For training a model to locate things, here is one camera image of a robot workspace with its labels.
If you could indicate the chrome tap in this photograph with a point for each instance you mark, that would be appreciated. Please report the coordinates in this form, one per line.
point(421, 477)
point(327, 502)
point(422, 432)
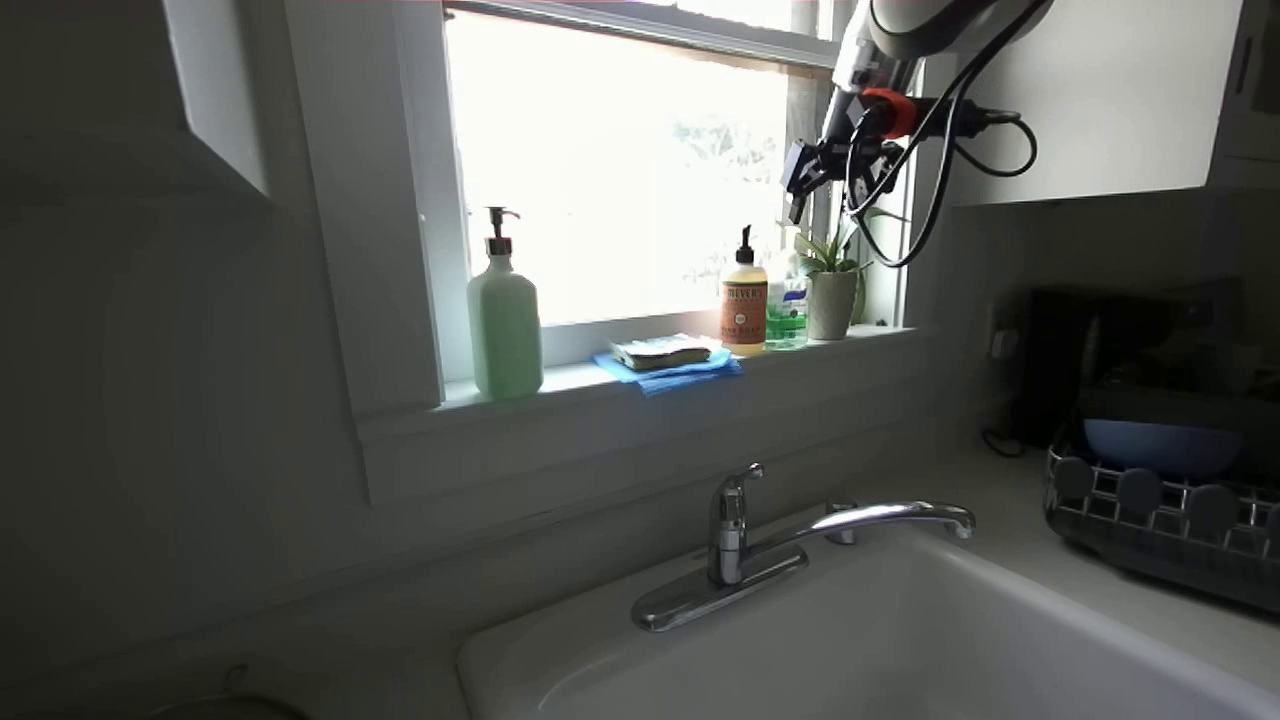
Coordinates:
point(735, 560)

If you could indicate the grey dish rack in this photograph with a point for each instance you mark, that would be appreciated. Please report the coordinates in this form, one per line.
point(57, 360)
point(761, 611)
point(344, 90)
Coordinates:
point(1160, 520)

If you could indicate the clear soap bottle white nozzle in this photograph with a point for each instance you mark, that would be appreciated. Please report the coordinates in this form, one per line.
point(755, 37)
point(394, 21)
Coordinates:
point(787, 315)

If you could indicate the black kitchen appliance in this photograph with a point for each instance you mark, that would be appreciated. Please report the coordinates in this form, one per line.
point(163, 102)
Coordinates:
point(1060, 360)

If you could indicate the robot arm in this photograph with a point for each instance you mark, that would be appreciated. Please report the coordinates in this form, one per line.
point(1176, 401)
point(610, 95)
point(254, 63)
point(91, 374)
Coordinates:
point(900, 25)

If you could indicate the white sink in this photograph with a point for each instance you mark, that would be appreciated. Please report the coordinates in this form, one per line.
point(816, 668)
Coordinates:
point(880, 640)

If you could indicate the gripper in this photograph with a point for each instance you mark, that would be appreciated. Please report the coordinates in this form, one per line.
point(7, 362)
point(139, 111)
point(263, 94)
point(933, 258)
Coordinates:
point(850, 155)

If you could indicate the window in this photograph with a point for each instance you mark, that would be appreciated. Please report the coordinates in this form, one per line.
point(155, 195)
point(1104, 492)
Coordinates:
point(620, 170)

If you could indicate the potted plant in grey pot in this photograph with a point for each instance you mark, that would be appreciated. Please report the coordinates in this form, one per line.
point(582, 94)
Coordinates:
point(832, 300)

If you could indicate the orange soap bottle black pump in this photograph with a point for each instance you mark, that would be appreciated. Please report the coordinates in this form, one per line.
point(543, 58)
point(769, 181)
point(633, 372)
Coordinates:
point(744, 310)

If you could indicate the blue bowl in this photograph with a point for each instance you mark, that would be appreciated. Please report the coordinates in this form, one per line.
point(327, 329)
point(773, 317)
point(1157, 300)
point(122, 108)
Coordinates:
point(1160, 445)

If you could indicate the blue cloth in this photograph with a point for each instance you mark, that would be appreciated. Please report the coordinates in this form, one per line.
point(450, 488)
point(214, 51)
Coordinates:
point(680, 375)

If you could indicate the white wall cabinet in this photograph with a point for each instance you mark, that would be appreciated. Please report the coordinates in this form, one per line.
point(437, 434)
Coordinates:
point(120, 90)
point(1110, 100)

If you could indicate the yellow sponge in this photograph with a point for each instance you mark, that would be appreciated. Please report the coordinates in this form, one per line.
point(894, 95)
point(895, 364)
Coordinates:
point(660, 352)

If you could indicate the green pump soap bottle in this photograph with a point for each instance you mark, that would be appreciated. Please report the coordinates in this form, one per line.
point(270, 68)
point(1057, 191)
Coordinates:
point(505, 330)

